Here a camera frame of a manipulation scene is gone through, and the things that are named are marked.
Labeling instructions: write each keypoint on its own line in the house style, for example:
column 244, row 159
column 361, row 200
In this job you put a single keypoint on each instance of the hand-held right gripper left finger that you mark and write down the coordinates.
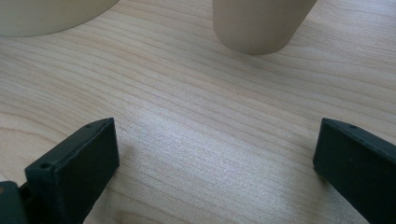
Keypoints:
column 77, row 168

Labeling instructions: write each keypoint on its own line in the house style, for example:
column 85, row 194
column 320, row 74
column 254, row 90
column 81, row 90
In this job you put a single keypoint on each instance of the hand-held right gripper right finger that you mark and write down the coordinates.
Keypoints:
column 358, row 168

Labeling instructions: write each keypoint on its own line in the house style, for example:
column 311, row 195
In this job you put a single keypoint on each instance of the beige strainer container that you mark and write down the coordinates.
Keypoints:
column 46, row 15

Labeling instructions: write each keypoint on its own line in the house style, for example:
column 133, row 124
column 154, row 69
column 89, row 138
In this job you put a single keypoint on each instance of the beige cup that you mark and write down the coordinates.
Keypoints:
column 258, row 25

